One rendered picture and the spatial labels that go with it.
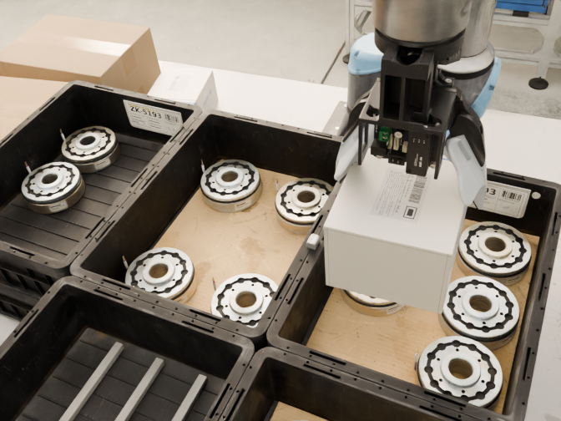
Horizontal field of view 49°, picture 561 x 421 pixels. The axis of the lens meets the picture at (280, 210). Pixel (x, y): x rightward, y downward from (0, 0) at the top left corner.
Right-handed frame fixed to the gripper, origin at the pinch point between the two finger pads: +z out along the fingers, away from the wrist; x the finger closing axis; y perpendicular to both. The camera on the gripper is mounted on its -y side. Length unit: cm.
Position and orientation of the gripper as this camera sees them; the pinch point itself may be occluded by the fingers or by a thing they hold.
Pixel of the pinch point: (408, 189)
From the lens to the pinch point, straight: 65.6
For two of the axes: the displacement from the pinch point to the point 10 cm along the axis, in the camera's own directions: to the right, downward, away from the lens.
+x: 9.3, 2.0, -3.1
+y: -3.6, 6.9, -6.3
